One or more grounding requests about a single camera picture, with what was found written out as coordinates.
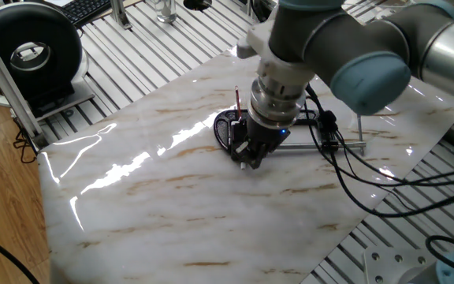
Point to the black keyboard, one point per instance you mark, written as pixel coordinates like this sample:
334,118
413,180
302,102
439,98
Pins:
85,10

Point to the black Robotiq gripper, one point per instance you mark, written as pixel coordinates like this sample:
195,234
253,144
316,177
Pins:
266,138

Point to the clear drinking glass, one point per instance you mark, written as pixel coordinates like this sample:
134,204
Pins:
166,12

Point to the marble pattern mat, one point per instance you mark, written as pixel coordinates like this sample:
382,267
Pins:
211,217

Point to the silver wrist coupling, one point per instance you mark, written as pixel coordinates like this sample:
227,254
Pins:
276,98

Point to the black C-clamp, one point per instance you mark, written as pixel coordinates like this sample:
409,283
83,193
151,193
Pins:
221,130

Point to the silver mounting plate with holes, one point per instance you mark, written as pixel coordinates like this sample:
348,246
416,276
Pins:
388,266

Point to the aluminium frame post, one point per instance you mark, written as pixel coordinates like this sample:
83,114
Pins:
120,13
6,79

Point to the black white crank pencil sharpener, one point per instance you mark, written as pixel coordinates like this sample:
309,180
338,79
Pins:
235,133

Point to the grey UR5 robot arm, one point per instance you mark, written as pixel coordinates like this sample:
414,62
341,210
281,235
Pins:
353,35

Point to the white wrist adapter bracket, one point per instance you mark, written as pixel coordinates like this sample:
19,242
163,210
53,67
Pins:
260,41

